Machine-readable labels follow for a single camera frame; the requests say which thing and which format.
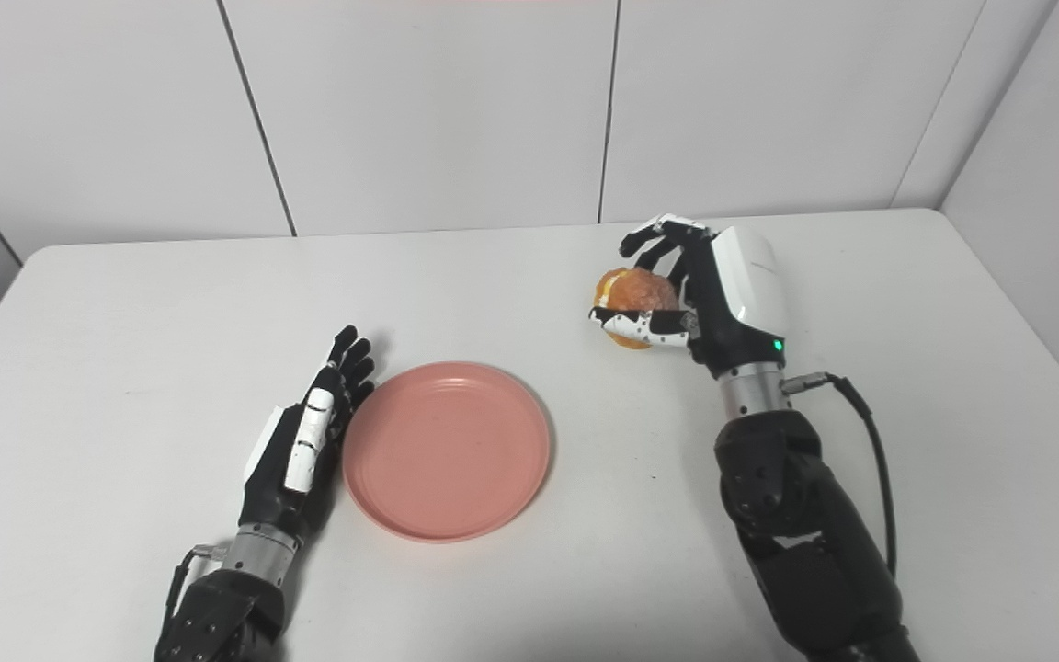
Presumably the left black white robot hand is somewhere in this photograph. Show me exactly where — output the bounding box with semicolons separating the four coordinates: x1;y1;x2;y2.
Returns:
237;325;377;539

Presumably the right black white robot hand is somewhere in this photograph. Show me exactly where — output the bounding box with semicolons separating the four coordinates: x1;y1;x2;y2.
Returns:
588;213;790;380

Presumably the orange cream puff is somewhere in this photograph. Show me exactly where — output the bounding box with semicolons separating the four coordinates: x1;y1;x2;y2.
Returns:
593;268;680;351

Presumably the pink round plate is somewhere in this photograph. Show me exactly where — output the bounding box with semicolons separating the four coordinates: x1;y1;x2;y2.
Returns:
342;361;552;543

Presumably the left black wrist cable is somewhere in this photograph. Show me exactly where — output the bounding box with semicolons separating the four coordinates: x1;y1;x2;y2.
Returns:
160;544;229;645

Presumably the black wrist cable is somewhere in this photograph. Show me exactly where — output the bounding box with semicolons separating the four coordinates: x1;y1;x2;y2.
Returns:
160;544;229;645
782;371;899;580

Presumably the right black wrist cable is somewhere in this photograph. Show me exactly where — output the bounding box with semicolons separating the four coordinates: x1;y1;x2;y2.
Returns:
782;371;899;580

